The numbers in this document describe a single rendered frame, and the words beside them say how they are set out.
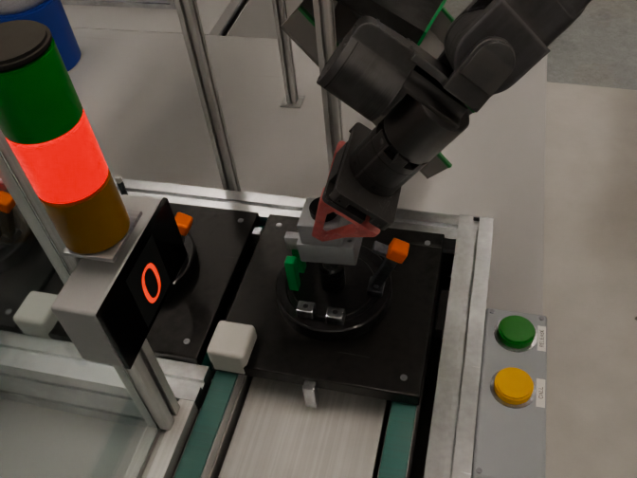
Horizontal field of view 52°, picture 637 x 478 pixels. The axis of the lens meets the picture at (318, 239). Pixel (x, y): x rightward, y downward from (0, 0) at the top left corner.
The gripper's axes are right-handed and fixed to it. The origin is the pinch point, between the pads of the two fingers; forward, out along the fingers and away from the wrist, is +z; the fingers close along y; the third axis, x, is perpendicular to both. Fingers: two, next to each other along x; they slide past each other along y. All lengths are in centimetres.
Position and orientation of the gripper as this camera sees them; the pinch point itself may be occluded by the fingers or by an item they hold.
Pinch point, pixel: (325, 217)
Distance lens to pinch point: 69.0
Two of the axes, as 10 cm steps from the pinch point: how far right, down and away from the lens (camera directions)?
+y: -2.3, 7.4, -6.4
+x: 8.3, 4.8, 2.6
